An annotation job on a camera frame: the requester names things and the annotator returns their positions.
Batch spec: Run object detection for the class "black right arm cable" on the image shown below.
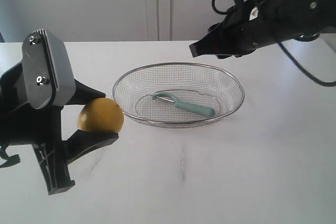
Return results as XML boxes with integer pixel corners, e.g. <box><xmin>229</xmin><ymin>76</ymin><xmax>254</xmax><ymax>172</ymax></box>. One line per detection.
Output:
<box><xmin>211</xmin><ymin>0</ymin><xmax>336</xmax><ymax>88</ymax></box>

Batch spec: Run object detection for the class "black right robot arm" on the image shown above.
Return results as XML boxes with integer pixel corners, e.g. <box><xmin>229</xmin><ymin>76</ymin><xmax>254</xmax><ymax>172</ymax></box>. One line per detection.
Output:
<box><xmin>190</xmin><ymin>0</ymin><xmax>335</xmax><ymax>58</ymax></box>

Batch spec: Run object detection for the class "yellow lemon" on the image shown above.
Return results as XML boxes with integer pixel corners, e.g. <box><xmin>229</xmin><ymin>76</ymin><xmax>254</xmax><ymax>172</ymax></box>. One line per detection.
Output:
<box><xmin>77</xmin><ymin>98</ymin><xmax>124</xmax><ymax>133</ymax></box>

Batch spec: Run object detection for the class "teal handled peeler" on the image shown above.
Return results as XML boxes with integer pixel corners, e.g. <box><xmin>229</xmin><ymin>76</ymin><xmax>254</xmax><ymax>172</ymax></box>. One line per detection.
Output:
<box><xmin>151</xmin><ymin>92</ymin><xmax>216</xmax><ymax>118</ymax></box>

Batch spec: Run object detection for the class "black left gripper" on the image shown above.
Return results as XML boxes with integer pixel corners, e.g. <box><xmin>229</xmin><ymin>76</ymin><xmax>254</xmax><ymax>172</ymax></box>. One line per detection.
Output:
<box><xmin>1</xmin><ymin>63</ymin><xmax>119</xmax><ymax>195</ymax></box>

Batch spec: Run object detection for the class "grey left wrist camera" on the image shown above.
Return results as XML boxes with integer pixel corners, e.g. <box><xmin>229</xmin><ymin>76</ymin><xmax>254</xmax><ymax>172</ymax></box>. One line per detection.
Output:
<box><xmin>22</xmin><ymin>28</ymin><xmax>76</xmax><ymax>110</ymax></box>

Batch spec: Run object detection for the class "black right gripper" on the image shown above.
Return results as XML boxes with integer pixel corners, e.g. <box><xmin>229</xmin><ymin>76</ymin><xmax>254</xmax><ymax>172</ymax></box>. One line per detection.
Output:
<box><xmin>189</xmin><ymin>0</ymin><xmax>277</xmax><ymax>58</ymax></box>

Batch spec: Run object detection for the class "oval wire mesh basket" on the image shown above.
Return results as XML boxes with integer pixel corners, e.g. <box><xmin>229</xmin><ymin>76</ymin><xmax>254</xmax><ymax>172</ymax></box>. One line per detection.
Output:
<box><xmin>111</xmin><ymin>62</ymin><xmax>245</xmax><ymax>129</ymax></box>

